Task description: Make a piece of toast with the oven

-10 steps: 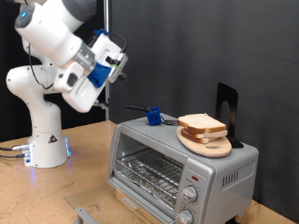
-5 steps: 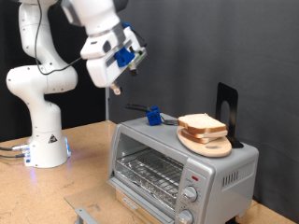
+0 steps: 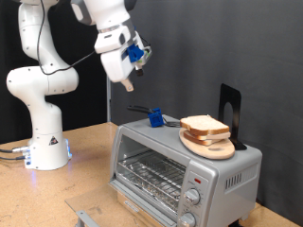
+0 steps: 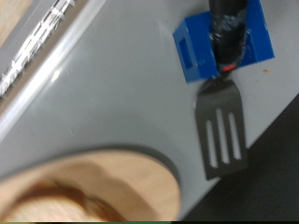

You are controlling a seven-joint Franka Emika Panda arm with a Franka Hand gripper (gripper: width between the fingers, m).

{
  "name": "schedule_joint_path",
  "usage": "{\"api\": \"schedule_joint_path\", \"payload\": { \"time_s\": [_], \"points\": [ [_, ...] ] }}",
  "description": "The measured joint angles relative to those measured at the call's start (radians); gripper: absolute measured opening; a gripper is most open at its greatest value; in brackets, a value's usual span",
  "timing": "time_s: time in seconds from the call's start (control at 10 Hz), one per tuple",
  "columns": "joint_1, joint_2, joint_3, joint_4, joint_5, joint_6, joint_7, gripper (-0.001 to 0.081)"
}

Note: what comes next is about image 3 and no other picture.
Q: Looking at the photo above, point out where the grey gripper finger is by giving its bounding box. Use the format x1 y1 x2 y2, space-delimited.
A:
134 63 145 78
120 78 135 94

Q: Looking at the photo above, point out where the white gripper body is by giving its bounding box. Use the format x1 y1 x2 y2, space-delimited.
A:
94 23 142 84

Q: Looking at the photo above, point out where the spatula with blue grip block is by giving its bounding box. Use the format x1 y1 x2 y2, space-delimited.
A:
127 104 182 129

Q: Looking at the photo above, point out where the glass oven door with handle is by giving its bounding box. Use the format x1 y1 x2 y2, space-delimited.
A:
64 180 179 227

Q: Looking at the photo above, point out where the silver toaster oven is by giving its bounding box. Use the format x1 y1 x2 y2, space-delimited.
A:
108 114 263 227

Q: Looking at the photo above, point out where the silver oven knob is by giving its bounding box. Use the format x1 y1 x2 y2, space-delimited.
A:
184 188 202 206
179 211 197 227

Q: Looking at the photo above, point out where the vertical metal pole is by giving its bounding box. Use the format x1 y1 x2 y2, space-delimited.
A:
106 77 113 123

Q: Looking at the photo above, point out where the black metal bookend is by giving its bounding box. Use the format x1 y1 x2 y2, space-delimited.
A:
217 82 248 151

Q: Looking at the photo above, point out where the round wooden cutting board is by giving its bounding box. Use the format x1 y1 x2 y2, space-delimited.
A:
178 127 236 161

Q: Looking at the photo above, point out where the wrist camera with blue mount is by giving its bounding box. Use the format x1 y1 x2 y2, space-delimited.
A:
127 43 153 69

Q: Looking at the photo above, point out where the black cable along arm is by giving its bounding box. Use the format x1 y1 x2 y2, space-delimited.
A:
36 0 97 77

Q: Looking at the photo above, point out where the wire oven rack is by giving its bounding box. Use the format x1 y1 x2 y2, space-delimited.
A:
116 150 187 202

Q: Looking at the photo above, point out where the base cable with silver connector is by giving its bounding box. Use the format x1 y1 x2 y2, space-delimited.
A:
0 146 30 154

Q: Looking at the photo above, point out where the black base cable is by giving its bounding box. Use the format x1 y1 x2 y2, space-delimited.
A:
0 154 27 162

